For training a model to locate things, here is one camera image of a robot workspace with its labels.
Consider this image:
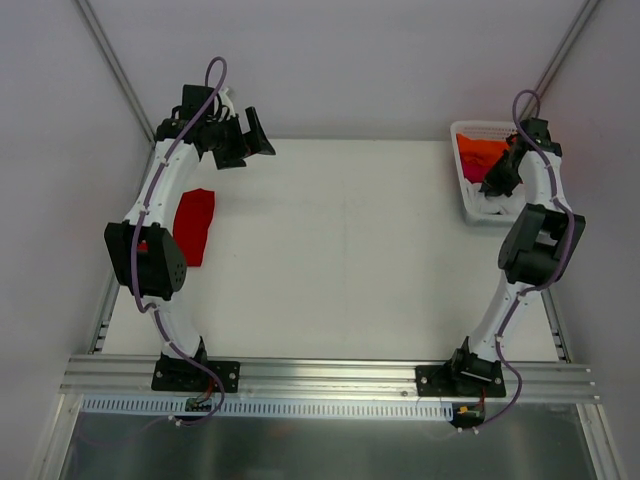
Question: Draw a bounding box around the white t shirt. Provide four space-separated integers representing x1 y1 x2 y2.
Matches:
463 179 525 216

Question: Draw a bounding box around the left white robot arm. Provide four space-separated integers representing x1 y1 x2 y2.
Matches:
104 85 276 390

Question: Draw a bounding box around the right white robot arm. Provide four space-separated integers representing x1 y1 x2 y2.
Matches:
447 118 586 398

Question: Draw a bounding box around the pink t shirt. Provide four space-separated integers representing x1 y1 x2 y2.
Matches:
460 153 500 183

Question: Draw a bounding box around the orange t shirt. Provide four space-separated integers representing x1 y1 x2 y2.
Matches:
456 133 509 167

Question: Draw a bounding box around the white plastic basket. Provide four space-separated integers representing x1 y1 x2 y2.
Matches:
450 120 519 227

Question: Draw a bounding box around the folded red t shirt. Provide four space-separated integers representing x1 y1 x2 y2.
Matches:
173 189 216 267

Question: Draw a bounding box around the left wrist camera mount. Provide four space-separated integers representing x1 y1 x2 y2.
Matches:
214 87 236 121

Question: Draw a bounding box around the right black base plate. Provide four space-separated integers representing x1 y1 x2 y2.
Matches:
415 362 506 398

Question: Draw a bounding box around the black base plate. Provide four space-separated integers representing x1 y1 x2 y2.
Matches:
415 362 506 398
151 354 241 393

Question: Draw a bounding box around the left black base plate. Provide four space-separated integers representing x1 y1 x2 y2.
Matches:
151 354 241 393

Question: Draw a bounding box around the white slotted cable duct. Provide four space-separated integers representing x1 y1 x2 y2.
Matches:
81 395 454 422

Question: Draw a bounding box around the aluminium mounting rail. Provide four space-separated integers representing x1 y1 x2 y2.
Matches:
59 354 602 404

